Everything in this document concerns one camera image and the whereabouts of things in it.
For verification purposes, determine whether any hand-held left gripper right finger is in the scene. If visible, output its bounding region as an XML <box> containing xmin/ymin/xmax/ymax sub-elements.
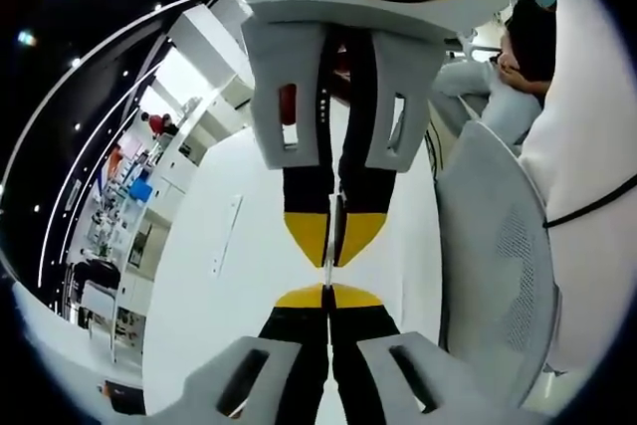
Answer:
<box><xmin>330</xmin><ymin>283</ymin><xmax>520</xmax><ymax>425</ymax></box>

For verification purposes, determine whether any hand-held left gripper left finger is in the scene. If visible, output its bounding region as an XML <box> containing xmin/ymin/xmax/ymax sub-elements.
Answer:
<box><xmin>183</xmin><ymin>283</ymin><xmax>330</xmax><ymax>425</ymax></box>

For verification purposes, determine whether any clear food packaging bag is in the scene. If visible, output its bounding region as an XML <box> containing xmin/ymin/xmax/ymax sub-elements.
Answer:
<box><xmin>322</xmin><ymin>193</ymin><xmax>337</xmax><ymax>346</ymax></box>

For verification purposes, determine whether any grey mesh chair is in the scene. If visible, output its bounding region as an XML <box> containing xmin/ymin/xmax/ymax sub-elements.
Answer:
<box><xmin>437</xmin><ymin>118</ymin><xmax>564</xmax><ymax>406</ymax></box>

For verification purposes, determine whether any blue storage bin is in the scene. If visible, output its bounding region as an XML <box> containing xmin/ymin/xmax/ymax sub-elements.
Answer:
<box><xmin>128</xmin><ymin>178</ymin><xmax>153</xmax><ymax>205</ymax></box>

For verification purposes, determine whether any person's white shirt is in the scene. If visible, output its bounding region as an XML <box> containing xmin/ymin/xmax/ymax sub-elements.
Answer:
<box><xmin>517</xmin><ymin>0</ymin><xmax>634</xmax><ymax>381</ymax></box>

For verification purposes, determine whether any white table cable cover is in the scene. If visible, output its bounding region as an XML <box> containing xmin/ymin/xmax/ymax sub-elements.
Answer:
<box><xmin>211</xmin><ymin>193</ymin><xmax>244</xmax><ymax>277</ymax></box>

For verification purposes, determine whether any black chest cable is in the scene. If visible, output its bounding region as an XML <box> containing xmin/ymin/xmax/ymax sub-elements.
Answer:
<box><xmin>542</xmin><ymin>180</ymin><xmax>637</xmax><ymax>230</ymax></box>

